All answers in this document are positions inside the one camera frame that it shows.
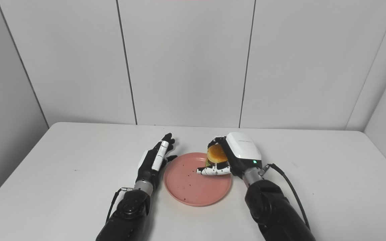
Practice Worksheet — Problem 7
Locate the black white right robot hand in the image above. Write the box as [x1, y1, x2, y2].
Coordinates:
[196, 132, 263, 178]

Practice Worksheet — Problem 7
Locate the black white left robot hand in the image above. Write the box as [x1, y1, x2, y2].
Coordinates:
[136, 133, 178, 190]

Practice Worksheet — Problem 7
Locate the toy hamburger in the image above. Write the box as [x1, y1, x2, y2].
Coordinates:
[205, 144, 229, 167]

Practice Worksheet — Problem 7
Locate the pink round plate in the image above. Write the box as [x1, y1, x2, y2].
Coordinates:
[164, 152, 233, 207]

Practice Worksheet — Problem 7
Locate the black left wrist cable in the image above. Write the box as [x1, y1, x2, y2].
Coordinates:
[105, 187, 134, 224]

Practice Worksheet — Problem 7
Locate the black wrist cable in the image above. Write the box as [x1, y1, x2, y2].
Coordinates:
[259, 163, 311, 231]
[105, 187, 134, 224]

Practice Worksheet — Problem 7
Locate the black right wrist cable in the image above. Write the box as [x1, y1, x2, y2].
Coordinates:
[259, 163, 311, 231]

